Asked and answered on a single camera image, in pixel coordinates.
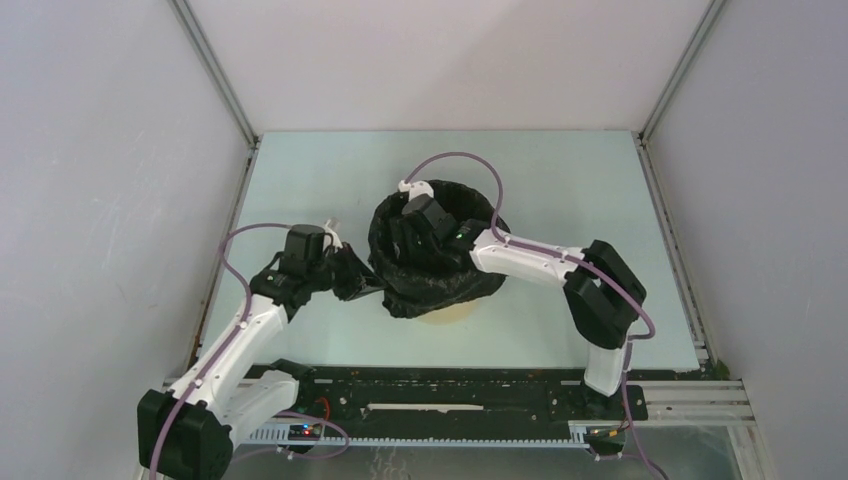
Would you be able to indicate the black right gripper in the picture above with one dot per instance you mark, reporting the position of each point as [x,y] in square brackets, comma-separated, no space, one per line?
[404,231]

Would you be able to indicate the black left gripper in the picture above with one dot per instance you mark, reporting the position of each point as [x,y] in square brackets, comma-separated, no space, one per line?
[359,280]

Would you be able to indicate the black plastic trash bag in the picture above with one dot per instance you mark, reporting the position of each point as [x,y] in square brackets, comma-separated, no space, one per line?
[457,214]

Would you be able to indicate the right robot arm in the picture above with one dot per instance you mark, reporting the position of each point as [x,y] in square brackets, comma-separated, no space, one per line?
[603,294]

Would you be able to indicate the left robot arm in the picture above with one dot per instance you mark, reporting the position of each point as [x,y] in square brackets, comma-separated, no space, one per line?
[192,429]

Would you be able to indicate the yellow plastic trash bin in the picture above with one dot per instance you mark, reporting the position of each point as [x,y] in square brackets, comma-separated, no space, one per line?
[449,315]

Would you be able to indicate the left controller circuit board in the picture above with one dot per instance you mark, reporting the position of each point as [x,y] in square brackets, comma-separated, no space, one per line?
[304,432]

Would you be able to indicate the controller circuit board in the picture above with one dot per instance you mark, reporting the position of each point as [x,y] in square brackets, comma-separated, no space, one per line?
[304,432]
[606,434]

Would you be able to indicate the right controller circuit board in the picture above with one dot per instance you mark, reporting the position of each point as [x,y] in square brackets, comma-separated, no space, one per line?
[606,434]

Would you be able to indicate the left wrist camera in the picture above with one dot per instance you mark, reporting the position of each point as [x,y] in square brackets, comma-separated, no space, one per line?
[332,240]

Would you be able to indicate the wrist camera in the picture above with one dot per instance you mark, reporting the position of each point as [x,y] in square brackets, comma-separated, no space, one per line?
[332,240]
[415,189]

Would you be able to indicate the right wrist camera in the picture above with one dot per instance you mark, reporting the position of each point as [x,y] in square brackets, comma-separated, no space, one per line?
[415,189]

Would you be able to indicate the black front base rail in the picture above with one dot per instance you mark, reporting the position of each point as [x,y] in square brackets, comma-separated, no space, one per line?
[446,405]

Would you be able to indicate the left aluminium frame post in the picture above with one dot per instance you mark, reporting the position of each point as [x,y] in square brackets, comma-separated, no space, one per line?
[198,39]

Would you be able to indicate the aluminium frame post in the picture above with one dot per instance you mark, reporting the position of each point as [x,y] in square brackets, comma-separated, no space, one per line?
[198,39]
[686,61]

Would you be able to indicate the right aluminium frame post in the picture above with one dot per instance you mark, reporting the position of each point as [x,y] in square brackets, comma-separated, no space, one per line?
[686,61]

